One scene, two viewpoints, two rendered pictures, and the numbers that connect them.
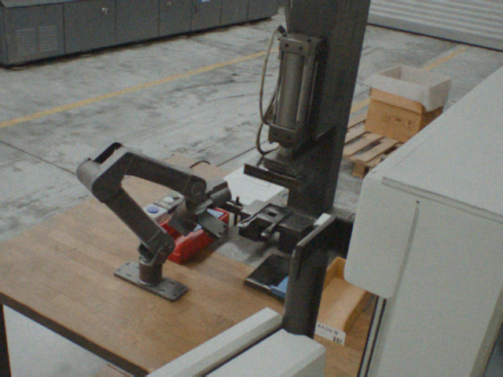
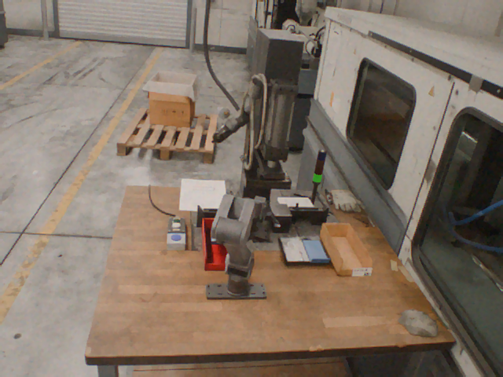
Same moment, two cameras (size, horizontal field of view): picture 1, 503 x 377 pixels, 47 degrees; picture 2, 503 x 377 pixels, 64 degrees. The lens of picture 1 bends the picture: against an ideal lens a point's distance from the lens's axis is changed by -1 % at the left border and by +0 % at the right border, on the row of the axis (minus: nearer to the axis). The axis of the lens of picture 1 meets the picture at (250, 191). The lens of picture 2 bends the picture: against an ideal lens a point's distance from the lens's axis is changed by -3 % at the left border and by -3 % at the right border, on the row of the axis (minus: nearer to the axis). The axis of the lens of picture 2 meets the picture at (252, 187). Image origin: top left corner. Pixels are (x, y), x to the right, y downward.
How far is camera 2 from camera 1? 96 cm
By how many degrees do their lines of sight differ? 34
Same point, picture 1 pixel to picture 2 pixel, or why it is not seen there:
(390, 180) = not seen: outside the picture
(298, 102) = (286, 128)
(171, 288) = (256, 289)
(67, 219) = (117, 272)
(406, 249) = not seen: outside the picture
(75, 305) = (214, 334)
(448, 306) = not seen: outside the picture
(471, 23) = (160, 31)
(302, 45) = (292, 88)
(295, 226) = (284, 213)
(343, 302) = (343, 250)
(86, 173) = (228, 229)
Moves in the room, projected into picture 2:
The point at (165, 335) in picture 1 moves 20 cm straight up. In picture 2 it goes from (290, 322) to (301, 272)
